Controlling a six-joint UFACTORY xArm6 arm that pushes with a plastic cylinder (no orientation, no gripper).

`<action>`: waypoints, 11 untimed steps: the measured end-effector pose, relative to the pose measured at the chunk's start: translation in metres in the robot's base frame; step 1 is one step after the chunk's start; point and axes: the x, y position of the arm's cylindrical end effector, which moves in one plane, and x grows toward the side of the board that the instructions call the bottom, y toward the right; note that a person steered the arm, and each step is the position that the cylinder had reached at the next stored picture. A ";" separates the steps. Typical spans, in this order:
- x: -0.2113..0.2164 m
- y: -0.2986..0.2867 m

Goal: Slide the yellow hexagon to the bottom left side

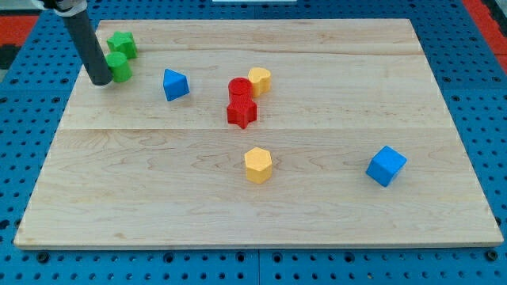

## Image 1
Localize yellow hexagon block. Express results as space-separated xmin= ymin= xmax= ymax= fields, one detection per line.
xmin=244 ymin=147 xmax=273 ymax=184

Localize light wooden board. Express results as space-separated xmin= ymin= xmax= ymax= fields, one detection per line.
xmin=14 ymin=19 xmax=503 ymax=250

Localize red star block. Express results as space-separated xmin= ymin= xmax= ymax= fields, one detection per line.
xmin=227 ymin=98 xmax=257 ymax=129

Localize red cylinder block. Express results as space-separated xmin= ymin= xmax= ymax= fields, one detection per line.
xmin=228 ymin=78 xmax=253 ymax=102

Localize yellow heart block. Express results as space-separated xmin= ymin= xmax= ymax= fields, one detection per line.
xmin=248 ymin=67 xmax=271 ymax=97

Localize blue triangular prism block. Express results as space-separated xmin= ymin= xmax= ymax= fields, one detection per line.
xmin=163 ymin=69 xmax=189 ymax=101

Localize blue cube block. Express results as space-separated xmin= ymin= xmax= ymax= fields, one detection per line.
xmin=366 ymin=146 xmax=407 ymax=187

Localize green cylinder block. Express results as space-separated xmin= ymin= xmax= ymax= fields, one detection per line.
xmin=105 ymin=51 xmax=132 ymax=82

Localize green star block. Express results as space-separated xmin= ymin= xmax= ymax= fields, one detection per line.
xmin=106 ymin=31 xmax=138 ymax=59

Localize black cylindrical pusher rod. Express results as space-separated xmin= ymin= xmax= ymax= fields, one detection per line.
xmin=63 ymin=1 xmax=112 ymax=86

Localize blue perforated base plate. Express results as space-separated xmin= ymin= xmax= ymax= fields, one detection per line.
xmin=1 ymin=0 xmax=506 ymax=284

